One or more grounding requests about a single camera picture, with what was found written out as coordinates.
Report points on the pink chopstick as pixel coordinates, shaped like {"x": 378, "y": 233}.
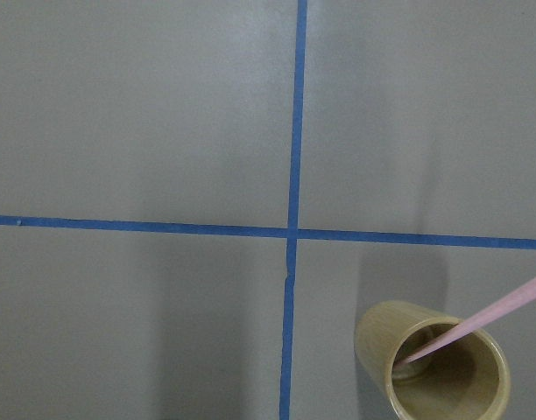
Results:
{"x": 523, "y": 295}

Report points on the tan bamboo cup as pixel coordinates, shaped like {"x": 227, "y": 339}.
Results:
{"x": 467, "y": 379}

